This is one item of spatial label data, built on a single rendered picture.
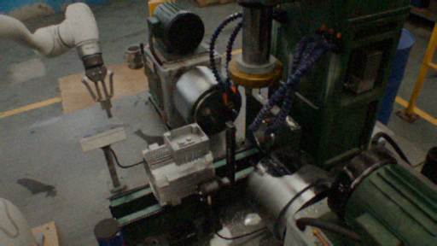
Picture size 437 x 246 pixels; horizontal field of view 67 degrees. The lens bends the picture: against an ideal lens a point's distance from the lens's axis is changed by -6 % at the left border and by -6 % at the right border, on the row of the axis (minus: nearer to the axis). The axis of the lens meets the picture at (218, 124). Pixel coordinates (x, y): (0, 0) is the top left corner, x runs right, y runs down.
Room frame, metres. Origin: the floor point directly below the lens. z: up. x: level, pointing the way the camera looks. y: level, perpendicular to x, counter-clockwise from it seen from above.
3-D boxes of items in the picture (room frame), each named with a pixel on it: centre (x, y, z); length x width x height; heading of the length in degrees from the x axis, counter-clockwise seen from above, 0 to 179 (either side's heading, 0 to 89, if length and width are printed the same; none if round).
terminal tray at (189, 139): (0.88, 0.11, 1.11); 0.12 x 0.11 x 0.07; 117
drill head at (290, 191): (0.68, -0.24, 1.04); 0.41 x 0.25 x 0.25; 27
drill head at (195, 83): (1.29, 0.07, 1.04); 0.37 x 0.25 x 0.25; 27
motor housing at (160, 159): (0.86, 0.14, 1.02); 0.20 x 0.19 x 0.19; 117
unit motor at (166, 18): (1.53, 0.23, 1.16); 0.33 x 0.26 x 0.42; 27
